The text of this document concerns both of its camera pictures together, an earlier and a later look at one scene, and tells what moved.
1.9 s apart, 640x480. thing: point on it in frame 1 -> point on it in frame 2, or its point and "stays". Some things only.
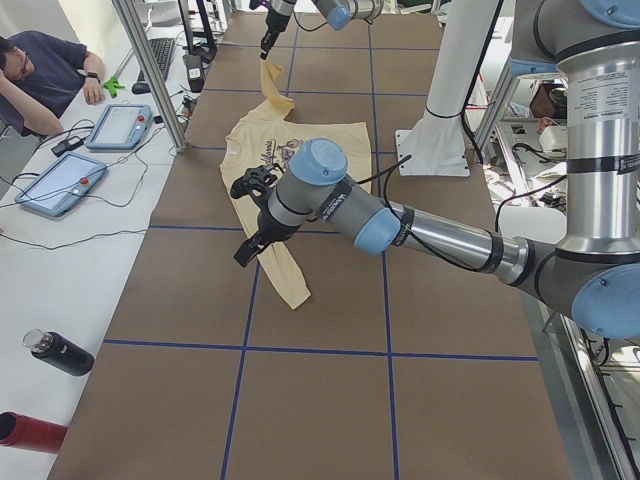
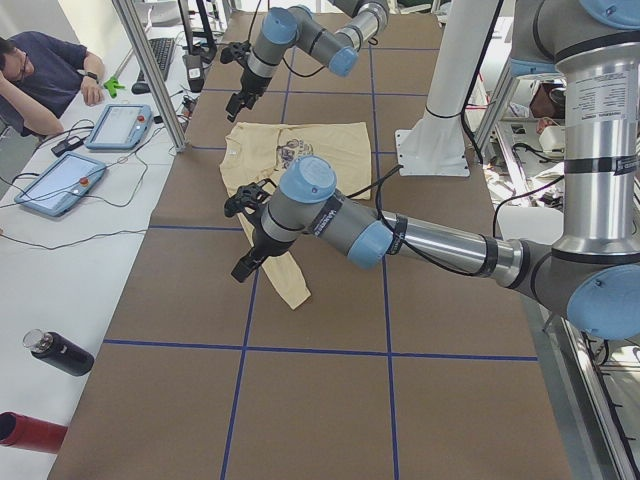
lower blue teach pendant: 58,187 stays
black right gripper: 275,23 -> 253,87
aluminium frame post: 153,76 stays
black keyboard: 162,49 stays
